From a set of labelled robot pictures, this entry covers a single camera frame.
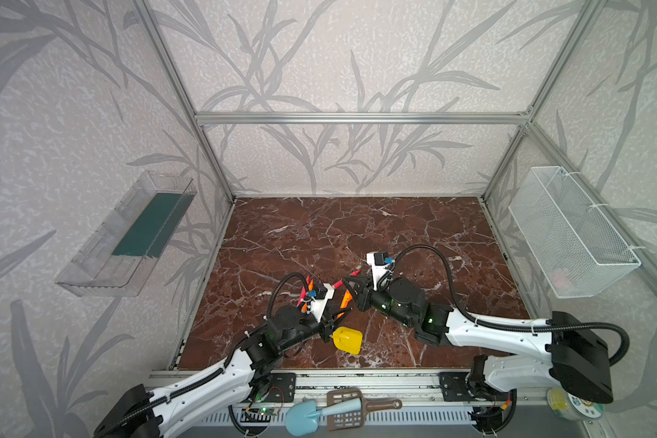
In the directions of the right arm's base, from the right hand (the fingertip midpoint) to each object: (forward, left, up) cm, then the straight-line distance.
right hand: (343, 273), depth 72 cm
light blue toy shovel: (-30, +11, -20) cm, 38 cm away
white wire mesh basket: (0, -55, +11) cm, 56 cm away
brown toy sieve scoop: (-30, -3, -22) cm, 38 cm away
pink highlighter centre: (-2, +1, -1) cm, 2 cm away
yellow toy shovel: (-11, -1, -21) cm, 24 cm away
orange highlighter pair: (-5, -1, -3) cm, 6 cm away
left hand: (-5, -2, -7) cm, 9 cm away
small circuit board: (-29, +20, -22) cm, 41 cm away
